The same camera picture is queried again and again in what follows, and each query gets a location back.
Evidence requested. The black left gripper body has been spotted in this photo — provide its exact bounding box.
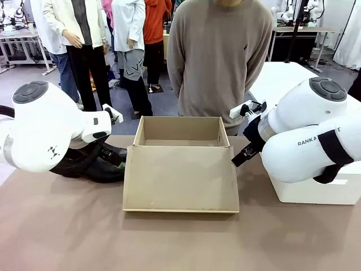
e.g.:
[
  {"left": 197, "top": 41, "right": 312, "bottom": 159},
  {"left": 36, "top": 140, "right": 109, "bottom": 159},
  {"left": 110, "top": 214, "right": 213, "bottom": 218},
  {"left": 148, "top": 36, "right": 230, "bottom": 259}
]
[{"left": 93, "top": 137, "right": 112, "bottom": 152}]

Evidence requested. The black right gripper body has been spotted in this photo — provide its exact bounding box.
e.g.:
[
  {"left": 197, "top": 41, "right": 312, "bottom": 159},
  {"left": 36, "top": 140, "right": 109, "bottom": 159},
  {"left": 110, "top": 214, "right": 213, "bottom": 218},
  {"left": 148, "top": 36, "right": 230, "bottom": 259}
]
[{"left": 243, "top": 115, "right": 265, "bottom": 151}]

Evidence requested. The brown cardboard shoe box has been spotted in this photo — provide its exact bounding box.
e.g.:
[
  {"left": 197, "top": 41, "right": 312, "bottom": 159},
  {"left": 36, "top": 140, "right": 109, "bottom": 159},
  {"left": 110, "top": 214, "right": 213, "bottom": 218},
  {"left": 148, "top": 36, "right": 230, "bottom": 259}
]
[{"left": 121, "top": 115, "right": 240, "bottom": 217}]

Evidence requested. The clothes pile on floor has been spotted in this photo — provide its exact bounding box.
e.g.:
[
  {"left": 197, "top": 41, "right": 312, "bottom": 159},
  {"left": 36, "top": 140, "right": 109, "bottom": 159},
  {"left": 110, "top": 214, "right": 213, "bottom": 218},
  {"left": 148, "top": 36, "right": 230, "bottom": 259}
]
[{"left": 107, "top": 63, "right": 126, "bottom": 90}]

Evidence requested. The person in blue jeans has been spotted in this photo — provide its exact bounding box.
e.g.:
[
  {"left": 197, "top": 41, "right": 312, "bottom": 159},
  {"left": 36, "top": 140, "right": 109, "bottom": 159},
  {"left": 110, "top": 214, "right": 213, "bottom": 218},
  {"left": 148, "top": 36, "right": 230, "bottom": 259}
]
[{"left": 29, "top": 0, "right": 85, "bottom": 111}]

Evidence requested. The white plastic storage bin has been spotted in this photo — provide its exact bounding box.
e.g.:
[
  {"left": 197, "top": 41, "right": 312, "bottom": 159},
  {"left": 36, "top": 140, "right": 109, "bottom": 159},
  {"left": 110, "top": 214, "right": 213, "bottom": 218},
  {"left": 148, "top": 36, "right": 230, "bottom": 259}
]
[{"left": 266, "top": 162, "right": 361, "bottom": 206}]

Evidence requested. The person in beige sweater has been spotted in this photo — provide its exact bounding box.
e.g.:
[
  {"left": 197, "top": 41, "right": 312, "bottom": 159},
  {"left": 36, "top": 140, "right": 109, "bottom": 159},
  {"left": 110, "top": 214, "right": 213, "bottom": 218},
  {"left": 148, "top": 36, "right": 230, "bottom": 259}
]
[{"left": 166, "top": 0, "right": 274, "bottom": 137}]

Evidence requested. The mannequin in white jacket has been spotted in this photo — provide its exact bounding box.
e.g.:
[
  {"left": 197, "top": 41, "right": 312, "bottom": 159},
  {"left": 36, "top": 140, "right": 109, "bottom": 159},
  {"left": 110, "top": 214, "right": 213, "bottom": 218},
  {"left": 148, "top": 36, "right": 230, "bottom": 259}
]
[{"left": 42, "top": 0, "right": 114, "bottom": 112}]

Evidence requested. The mannequin in grey shorts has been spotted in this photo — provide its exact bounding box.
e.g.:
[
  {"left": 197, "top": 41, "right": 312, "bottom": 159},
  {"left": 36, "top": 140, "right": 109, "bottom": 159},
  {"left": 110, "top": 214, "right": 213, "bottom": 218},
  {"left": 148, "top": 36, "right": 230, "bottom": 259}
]
[{"left": 111, "top": 0, "right": 155, "bottom": 117}]

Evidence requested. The black tripod pole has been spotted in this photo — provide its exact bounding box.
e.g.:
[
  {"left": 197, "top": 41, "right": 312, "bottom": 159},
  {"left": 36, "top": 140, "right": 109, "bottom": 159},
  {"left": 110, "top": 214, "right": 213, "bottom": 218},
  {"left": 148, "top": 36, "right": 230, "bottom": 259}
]
[{"left": 284, "top": 0, "right": 308, "bottom": 64}]

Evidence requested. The grey background desk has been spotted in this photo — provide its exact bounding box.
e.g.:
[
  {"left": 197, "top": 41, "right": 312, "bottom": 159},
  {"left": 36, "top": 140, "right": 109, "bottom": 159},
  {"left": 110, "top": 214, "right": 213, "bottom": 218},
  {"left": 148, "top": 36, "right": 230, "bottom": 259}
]
[{"left": 267, "top": 26, "right": 342, "bottom": 73}]

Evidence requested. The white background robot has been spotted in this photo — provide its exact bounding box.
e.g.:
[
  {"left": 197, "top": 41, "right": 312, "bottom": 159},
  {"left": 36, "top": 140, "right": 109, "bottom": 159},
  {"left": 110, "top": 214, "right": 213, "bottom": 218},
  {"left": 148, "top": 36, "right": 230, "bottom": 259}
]
[{"left": 270, "top": 0, "right": 325, "bottom": 29}]

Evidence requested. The white background workbench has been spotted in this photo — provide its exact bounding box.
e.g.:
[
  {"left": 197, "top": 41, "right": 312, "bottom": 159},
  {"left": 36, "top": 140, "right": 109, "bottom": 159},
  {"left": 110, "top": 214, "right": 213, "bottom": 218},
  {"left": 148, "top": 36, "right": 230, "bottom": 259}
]
[{"left": 0, "top": 28, "right": 56, "bottom": 76}]

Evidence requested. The white curtain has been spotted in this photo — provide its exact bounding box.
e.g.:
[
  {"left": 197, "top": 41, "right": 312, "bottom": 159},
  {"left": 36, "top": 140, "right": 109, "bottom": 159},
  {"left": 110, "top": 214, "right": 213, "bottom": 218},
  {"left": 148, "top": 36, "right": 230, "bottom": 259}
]
[{"left": 332, "top": 0, "right": 361, "bottom": 71}]

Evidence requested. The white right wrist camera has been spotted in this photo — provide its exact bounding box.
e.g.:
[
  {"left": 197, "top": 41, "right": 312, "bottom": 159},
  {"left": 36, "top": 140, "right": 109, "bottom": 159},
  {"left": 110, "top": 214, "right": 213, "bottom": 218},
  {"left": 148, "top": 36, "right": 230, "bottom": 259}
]
[{"left": 229, "top": 99, "right": 267, "bottom": 120}]

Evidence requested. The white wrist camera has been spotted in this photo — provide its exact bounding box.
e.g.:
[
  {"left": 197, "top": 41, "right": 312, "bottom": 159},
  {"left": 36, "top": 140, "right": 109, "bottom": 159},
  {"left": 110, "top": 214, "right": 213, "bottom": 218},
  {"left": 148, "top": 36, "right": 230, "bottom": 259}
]
[
  {"left": 102, "top": 103, "right": 124, "bottom": 124},
  {"left": 229, "top": 99, "right": 267, "bottom": 120}
]

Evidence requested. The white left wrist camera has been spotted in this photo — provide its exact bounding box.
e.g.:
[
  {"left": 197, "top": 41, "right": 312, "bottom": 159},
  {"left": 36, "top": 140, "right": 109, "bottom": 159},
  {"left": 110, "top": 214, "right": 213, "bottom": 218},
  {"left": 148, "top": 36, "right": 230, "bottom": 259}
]
[{"left": 102, "top": 103, "right": 124, "bottom": 124}]

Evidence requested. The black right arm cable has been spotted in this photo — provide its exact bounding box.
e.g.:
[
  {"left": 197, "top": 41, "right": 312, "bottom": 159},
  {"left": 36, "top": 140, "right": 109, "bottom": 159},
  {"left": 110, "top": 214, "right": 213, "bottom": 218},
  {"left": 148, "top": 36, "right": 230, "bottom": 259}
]
[{"left": 312, "top": 130, "right": 355, "bottom": 185}]

